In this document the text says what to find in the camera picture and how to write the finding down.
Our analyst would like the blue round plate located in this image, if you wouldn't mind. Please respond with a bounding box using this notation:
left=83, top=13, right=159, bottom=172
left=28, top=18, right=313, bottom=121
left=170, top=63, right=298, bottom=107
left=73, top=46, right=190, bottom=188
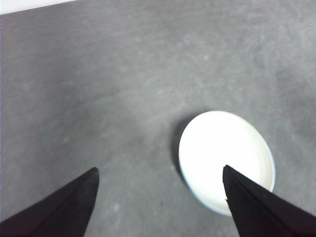
left=179, top=148, right=277, bottom=218

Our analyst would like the white round plate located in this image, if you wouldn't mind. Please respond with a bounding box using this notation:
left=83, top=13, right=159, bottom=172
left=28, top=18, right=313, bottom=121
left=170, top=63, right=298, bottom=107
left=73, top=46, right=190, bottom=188
left=178, top=110, right=277, bottom=217

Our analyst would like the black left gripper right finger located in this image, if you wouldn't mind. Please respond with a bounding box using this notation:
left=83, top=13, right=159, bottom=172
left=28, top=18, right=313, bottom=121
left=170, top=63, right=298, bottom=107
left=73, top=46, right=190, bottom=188
left=222, top=164, right=316, bottom=237

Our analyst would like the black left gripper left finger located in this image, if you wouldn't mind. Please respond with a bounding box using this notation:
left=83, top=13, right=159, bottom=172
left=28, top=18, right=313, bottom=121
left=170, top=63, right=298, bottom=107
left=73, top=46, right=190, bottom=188
left=0, top=167, right=100, bottom=237

